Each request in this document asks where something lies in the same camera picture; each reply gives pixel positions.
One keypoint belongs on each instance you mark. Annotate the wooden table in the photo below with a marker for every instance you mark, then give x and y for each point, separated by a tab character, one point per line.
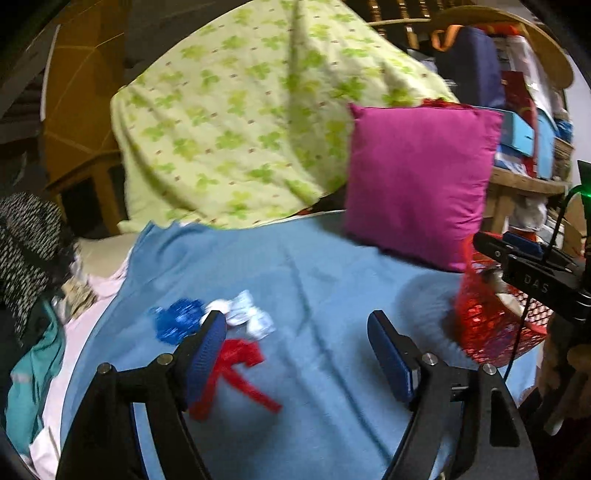
517	182

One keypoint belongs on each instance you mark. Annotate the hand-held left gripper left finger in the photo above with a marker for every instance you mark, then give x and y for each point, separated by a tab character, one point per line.
207	350

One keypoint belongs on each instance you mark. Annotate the black and white patterned cloth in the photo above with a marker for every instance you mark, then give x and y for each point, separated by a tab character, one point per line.
27	249

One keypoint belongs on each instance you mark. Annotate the teal cloth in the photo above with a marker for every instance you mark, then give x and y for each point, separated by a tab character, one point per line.
32	383

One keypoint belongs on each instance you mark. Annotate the green leaf print quilt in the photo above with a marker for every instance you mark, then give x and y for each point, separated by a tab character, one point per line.
231	115

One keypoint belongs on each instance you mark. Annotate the light blue shoebox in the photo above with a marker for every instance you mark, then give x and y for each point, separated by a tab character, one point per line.
515	134

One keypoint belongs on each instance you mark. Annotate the red plastic mesh basket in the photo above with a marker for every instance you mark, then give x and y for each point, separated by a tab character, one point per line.
485	323

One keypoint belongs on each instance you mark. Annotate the navy blue bag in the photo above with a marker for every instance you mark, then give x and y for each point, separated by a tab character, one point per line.
471	69

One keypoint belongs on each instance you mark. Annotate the person's right hand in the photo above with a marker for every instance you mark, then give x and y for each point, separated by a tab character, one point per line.
565	397

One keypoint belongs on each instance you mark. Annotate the blue and white packet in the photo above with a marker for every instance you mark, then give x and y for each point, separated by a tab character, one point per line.
510	161

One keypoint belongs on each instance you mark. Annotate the magenta pillow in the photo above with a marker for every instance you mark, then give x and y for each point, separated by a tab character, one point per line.
415	184

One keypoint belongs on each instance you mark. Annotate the wooden bed headboard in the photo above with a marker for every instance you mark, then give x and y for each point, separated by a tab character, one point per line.
78	92

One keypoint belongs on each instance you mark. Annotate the blue plastic storage bin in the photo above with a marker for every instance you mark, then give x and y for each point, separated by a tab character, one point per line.
545	147

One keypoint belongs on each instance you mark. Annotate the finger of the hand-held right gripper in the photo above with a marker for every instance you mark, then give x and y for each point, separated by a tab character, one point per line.
489	247
521	243

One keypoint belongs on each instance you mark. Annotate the red plastic wrapper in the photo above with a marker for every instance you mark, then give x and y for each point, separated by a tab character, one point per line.
240	353

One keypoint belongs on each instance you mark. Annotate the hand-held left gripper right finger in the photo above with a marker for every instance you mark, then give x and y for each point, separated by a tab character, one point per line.
390	355

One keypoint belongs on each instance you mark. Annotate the white plastic bag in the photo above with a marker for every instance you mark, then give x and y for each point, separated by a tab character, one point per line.
528	212

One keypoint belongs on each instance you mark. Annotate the light blue blanket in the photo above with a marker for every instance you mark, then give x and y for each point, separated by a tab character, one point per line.
323	286

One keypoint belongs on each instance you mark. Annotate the woven wicker basket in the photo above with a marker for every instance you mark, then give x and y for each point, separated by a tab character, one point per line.
563	159

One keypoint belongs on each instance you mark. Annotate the pale pink sheet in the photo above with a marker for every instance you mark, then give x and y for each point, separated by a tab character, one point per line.
78	332

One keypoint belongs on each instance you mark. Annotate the red cardboard box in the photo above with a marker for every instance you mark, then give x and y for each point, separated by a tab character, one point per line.
519	101

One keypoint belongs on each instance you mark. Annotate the cream cloth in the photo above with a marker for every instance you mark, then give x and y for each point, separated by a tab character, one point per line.
101	256

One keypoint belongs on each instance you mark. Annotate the round wooden board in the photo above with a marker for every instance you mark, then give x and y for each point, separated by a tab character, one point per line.
531	41

